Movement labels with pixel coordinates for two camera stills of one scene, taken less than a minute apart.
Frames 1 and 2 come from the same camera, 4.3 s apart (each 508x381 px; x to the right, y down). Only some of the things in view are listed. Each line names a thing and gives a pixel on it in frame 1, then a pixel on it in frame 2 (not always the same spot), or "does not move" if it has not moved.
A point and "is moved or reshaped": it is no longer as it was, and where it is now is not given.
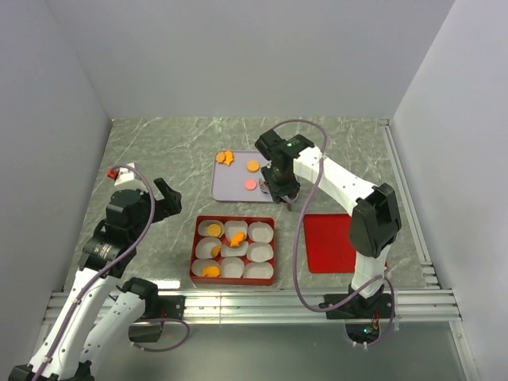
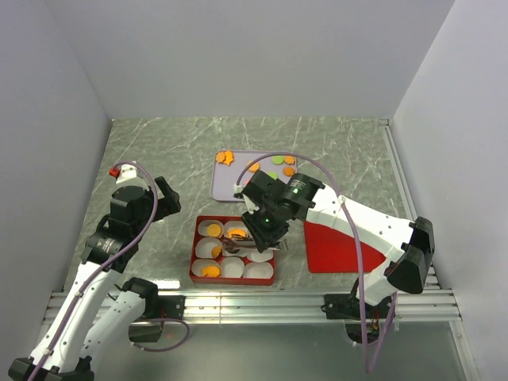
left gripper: (170, 204) does not move
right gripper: (289, 190) -> (263, 239)
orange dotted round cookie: (213, 230) does not move
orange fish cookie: (211, 271) does not move
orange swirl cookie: (215, 250) does not move
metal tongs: (289, 202) is moved or reshaped
